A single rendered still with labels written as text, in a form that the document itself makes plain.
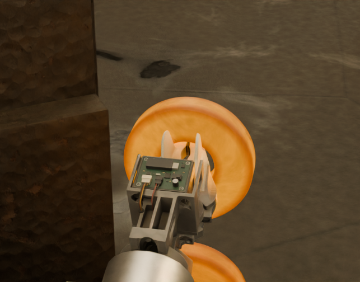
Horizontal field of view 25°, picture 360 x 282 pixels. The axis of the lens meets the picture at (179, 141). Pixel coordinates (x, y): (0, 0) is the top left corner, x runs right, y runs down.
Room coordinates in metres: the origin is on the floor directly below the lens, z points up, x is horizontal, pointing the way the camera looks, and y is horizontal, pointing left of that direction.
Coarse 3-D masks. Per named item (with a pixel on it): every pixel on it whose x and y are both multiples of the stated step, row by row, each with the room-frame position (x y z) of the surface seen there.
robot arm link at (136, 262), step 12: (132, 252) 0.62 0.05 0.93; (144, 252) 0.62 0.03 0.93; (108, 264) 0.63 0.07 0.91; (120, 264) 0.62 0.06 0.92; (132, 264) 0.61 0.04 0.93; (144, 264) 0.61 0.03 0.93; (156, 264) 0.61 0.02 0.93; (168, 264) 0.61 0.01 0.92; (180, 264) 0.62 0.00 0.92; (108, 276) 0.61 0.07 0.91; (120, 276) 0.60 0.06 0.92; (132, 276) 0.60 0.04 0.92; (144, 276) 0.60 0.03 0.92; (156, 276) 0.60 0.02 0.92; (168, 276) 0.60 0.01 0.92; (180, 276) 0.61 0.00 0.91
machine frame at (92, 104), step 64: (0, 0) 1.04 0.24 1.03; (64, 0) 1.07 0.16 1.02; (0, 64) 1.03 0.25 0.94; (64, 64) 1.07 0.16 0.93; (0, 128) 0.98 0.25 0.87; (64, 128) 1.01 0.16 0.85; (0, 192) 0.97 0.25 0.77; (64, 192) 1.01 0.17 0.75; (0, 256) 0.96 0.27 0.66; (64, 256) 1.00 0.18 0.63
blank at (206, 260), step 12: (192, 252) 0.82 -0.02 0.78; (204, 252) 0.82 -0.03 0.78; (216, 252) 0.83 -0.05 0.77; (204, 264) 0.80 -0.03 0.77; (216, 264) 0.81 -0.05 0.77; (228, 264) 0.82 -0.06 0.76; (192, 276) 0.81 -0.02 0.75; (204, 276) 0.80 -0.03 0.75; (216, 276) 0.80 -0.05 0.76; (228, 276) 0.80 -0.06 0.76; (240, 276) 0.82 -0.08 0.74
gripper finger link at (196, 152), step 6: (198, 138) 0.78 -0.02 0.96; (192, 144) 0.83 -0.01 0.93; (198, 144) 0.78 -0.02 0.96; (192, 150) 0.82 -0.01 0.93; (198, 150) 0.78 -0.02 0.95; (204, 150) 0.82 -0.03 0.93; (192, 156) 0.81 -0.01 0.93; (198, 156) 0.78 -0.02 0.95; (204, 156) 0.81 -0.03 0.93; (198, 162) 0.78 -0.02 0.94; (204, 162) 0.80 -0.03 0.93; (204, 168) 0.79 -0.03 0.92; (204, 174) 0.78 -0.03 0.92; (204, 180) 0.77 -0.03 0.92; (204, 186) 0.76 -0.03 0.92
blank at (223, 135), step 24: (144, 120) 0.83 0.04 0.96; (168, 120) 0.83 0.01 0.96; (192, 120) 0.82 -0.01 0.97; (216, 120) 0.82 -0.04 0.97; (144, 144) 0.83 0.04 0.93; (216, 144) 0.82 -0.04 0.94; (240, 144) 0.81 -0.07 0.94; (216, 168) 0.82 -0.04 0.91; (240, 168) 0.81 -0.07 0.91; (240, 192) 0.81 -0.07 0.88; (216, 216) 0.81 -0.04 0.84
